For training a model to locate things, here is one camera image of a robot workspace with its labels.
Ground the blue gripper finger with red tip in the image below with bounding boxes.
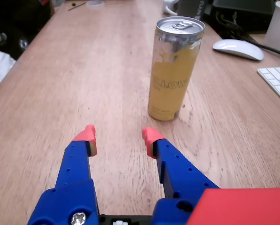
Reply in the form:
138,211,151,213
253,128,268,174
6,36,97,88
142,127,221,225
27,124,100,225

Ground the yellow Red Bull can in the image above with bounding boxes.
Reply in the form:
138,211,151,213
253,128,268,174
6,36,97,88
148,16,205,122

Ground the white keyboard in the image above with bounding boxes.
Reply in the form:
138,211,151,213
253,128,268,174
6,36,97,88
257,67,280,108

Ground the white computer mouse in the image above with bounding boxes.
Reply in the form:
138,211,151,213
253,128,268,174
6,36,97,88
212,39,264,61

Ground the white plastic bag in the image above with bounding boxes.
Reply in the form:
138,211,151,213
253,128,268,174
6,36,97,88
0,50,16,84

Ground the dark grey printed tumbler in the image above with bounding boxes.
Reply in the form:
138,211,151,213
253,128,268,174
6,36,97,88
177,0,212,21

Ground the white mug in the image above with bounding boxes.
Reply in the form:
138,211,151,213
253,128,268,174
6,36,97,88
162,0,180,16

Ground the black box device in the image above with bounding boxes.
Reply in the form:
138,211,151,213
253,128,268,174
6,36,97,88
211,0,276,40

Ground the large white paper cup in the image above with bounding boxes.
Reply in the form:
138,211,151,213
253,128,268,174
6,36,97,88
264,1,280,51

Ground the black backpack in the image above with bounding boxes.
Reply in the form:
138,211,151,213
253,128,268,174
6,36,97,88
0,0,55,62

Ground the thin black stick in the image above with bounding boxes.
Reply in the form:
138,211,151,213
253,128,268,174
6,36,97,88
68,1,87,12

